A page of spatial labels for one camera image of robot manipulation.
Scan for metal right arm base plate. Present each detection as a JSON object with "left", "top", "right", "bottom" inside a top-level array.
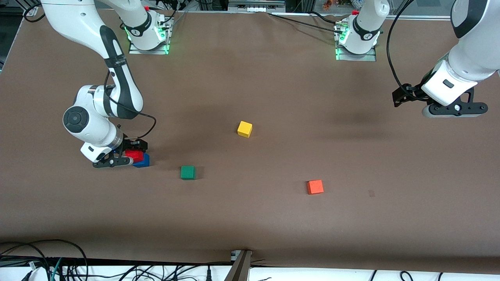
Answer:
[{"left": 129, "top": 18, "right": 173, "bottom": 55}]

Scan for short black base cable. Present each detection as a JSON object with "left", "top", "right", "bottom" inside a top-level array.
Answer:
[{"left": 309, "top": 11, "right": 339, "bottom": 25}]

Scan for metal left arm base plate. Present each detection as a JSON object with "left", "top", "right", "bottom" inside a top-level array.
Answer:
[{"left": 335, "top": 21, "right": 377, "bottom": 62}]

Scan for grey device with ports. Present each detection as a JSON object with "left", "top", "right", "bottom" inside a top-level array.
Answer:
[{"left": 229, "top": 0, "right": 286, "bottom": 13}]

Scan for aluminium frame rail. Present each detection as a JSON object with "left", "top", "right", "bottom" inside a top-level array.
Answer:
[{"left": 391, "top": 14, "right": 454, "bottom": 21}]

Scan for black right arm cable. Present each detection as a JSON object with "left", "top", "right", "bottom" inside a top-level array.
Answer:
[{"left": 103, "top": 69, "right": 157, "bottom": 142}]

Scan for black looped floor cable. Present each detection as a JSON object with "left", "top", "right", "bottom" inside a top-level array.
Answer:
[{"left": 0, "top": 239, "right": 89, "bottom": 281}]

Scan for green floor cable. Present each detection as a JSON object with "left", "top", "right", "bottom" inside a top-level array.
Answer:
[{"left": 48, "top": 258, "right": 63, "bottom": 281}]

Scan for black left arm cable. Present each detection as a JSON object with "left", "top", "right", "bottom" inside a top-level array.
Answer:
[{"left": 386, "top": 0, "right": 427, "bottom": 101}]

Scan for long black base cable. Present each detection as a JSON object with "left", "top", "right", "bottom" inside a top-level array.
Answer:
[{"left": 268, "top": 12, "right": 340, "bottom": 30}]

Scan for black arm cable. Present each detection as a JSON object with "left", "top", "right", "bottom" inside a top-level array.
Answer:
[
  {"left": 103, "top": 69, "right": 157, "bottom": 142},
  {"left": 386, "top": 0, "right": 427, "bottom": 101}
]

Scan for brown table cover sheet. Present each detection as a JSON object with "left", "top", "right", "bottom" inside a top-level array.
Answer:
[{"left": 0, "top": 7, "right": 500, "bottom": 274}]

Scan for grey metal profile post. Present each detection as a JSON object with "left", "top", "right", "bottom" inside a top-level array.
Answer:
[{"left": 225, "top": 250, "right": 252, "bottom": 281}]

